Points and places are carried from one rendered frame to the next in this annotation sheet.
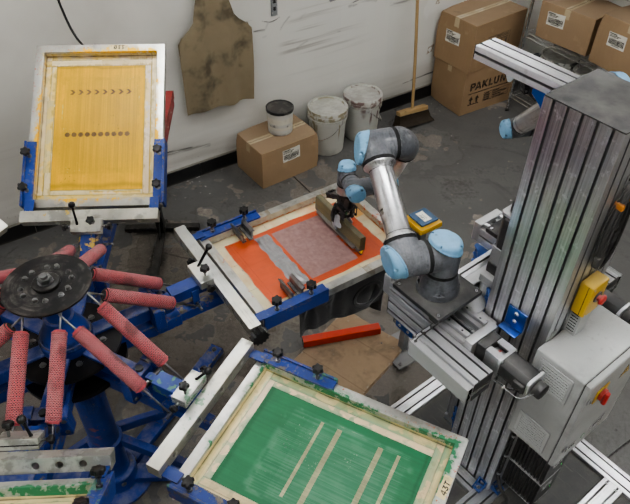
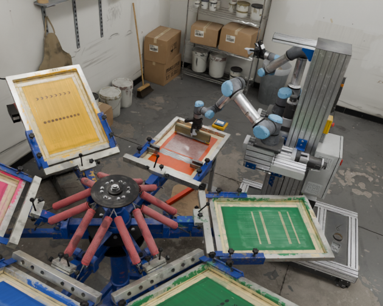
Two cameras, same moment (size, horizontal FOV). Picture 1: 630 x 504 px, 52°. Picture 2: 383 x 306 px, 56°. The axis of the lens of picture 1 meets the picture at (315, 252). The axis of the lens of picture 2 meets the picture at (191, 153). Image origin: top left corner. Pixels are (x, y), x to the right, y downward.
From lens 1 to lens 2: 146 cm
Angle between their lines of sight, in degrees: 27
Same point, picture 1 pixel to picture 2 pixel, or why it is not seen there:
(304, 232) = (177, 142)
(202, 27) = (48, 59)
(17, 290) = (103, 197)
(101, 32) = not seen: outside the picture
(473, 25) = (164, 40)
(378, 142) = (235, 84)
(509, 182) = not seen: hidden behind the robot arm
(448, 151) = (169, 102)
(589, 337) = (327, 142)
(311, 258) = (190, 152)
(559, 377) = (327, 159)
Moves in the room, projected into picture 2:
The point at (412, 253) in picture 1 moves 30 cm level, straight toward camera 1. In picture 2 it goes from (269, 125) to (290, 149)
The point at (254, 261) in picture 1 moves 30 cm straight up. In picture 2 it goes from (166, 161) to (168, 132)
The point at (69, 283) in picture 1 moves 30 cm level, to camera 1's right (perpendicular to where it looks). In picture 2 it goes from (126, 186) to (168, 173)
